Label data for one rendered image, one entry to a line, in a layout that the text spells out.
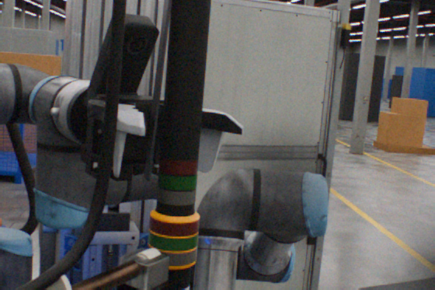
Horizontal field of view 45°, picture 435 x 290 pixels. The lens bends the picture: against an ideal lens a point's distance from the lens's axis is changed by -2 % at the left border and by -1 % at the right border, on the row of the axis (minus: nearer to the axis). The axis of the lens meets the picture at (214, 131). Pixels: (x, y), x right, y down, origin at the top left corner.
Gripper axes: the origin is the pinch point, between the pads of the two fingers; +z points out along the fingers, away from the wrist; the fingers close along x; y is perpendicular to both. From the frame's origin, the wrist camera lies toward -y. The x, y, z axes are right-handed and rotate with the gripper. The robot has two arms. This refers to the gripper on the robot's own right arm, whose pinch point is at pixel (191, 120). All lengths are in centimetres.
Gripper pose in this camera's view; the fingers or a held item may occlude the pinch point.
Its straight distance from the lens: 44.1
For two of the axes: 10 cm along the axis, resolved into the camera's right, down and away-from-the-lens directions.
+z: 5.6, 1.5, -8.1
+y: -0.8, 9.9, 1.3
